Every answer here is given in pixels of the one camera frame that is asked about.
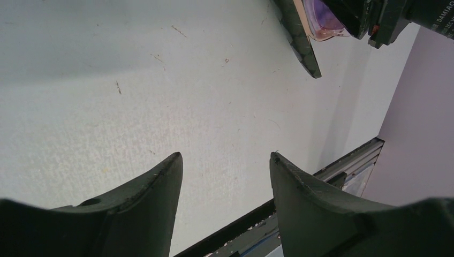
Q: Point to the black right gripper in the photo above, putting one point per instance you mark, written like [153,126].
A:
[383,21]

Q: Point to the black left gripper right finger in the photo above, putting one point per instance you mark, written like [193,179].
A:
[318,219]

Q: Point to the black glasses case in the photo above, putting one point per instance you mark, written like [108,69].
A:
[300,43]

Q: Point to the pink transparent sunglasses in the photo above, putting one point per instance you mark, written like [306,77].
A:
[323,24]

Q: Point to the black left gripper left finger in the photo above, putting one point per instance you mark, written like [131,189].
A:
[134,219]

